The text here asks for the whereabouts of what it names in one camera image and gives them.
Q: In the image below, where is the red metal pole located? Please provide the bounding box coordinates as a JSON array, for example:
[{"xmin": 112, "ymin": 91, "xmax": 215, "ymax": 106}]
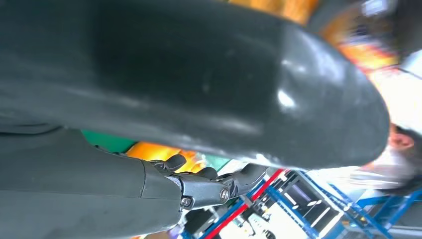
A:
[{"xmin": 204, "ymin": 169, "xmax": 285, "ymax": 239}]

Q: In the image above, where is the blue metal shelving rack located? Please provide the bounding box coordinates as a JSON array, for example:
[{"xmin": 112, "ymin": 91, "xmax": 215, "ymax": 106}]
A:
[{"xmin": 179, "ymin": 168, "xmax": 422, "ymax": 239}]

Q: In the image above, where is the person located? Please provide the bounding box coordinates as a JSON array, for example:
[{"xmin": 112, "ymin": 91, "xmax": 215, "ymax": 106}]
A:
[{"xmin": 346, "ymin": 49, "xmax": 422, "ymax": 195}]

